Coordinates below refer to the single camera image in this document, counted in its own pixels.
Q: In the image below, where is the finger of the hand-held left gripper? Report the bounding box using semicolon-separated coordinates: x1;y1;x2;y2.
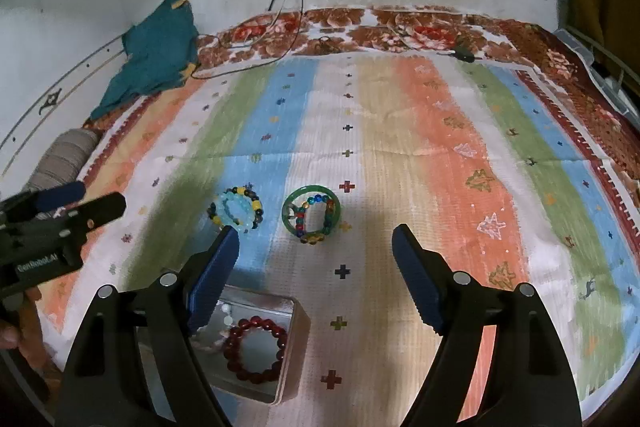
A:
30;193;127;239
0;181;86;224

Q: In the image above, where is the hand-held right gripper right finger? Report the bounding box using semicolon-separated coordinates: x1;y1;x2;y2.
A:
391;223;583;427

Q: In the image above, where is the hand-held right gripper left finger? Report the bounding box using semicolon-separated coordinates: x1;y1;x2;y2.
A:
55;224;241;427

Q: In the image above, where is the white bead bracelet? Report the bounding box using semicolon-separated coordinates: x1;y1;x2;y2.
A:
195;302;236;353

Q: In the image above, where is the dark red bead bracelet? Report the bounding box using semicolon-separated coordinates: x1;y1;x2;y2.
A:
222;317;290;380

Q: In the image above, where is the light blue bead bracelet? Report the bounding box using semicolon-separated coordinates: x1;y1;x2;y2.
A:
220;189;256;232

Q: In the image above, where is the multicolour glass bead bracelet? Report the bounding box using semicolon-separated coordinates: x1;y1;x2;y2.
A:
292;194;336;245

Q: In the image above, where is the silver metal tin box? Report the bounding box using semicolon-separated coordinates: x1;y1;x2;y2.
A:
135;284;311;405

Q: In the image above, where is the green jade bangle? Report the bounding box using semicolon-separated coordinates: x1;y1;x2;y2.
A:
281;185;343;238

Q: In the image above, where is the person's left hand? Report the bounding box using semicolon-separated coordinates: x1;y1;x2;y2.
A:
0;286;51;390

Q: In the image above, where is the grey striped rolled cloth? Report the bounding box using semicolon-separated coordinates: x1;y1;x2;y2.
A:
22;128;103;195

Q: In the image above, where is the white headboard panel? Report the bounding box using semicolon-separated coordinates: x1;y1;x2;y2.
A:
0;34;128;178

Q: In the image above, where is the teal cloth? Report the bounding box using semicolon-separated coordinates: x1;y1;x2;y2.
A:
90;0;201;120

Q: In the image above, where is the striped pastel mat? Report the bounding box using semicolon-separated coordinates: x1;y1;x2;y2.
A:
37;54;640;413

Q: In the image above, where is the small black device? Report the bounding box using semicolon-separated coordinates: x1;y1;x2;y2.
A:
450;34;478;62

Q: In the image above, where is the white metal rack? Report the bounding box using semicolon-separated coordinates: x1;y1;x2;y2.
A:
557;27;640;118

